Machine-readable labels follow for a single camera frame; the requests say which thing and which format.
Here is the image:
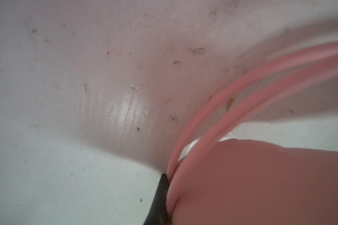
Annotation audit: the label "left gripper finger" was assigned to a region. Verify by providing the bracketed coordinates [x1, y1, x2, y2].
[143, 173, 171, 225]

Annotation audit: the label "pink headphone cable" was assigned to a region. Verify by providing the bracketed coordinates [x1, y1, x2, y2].
[167, 40, 338, 181]

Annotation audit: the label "pink cat-ear headphones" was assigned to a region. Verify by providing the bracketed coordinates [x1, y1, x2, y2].
[171, 139, 338, 225]

